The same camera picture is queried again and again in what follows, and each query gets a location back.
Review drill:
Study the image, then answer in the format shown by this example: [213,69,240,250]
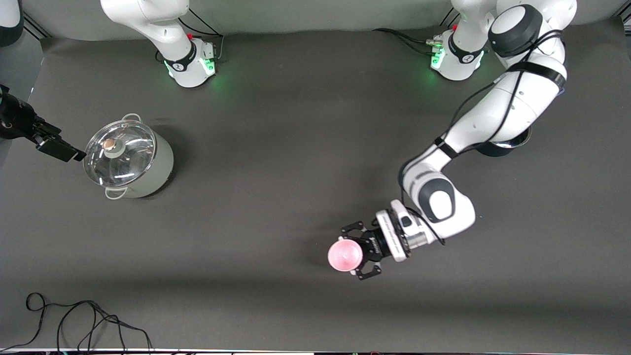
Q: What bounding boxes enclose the pink plastic cup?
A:
[328,237,364,272]

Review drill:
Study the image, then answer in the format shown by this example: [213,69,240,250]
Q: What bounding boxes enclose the glass pot lid brass knob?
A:
[83,120,157,188]

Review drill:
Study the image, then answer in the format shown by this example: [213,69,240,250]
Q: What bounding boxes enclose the pale green cooking pot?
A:
[84,113,174,200]

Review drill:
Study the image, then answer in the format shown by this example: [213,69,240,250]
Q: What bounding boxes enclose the dark grey table mat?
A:
[0,17,631,352]

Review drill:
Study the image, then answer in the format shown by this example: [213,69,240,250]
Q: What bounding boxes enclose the dark blue saucepan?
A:
[476,126,533,157]

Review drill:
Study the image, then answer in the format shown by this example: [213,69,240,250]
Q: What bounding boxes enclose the glass lid blue knob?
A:
[493,129,532,148]

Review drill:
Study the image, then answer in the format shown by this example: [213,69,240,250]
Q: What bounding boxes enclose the thin black loose cable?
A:
[0,292,153,353]

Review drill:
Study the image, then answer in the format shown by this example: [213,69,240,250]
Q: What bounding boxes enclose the black right arm base cables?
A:
[157,10,225,64]

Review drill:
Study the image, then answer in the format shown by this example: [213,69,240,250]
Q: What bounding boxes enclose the black arm base cables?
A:
[372,7,461,55]
[157,10,225,64]

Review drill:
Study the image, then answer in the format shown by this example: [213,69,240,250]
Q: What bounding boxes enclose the black left arm base cables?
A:
[372,7,461,55]

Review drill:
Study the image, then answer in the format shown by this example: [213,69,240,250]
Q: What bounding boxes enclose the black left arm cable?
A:
[398,30,565,246]

